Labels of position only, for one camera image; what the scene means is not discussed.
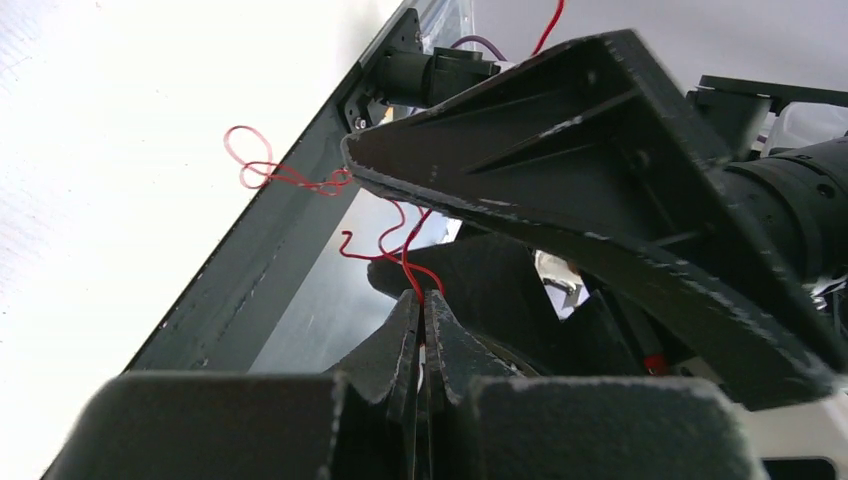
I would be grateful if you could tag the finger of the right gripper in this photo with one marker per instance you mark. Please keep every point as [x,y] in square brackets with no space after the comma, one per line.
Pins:
[591,134]

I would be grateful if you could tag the aluminium frame rail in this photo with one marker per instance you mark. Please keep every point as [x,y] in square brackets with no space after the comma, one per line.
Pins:
[442,22]

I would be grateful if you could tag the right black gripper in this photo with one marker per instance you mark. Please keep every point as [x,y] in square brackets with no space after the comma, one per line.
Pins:
[739,309]

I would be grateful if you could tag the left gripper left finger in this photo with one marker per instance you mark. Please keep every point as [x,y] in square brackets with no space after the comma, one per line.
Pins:
[265,411]

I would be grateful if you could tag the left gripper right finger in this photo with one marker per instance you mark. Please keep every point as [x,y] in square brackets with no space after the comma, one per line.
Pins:
[489,423]

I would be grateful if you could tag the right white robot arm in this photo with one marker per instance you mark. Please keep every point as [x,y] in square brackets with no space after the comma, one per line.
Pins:
[542,315]

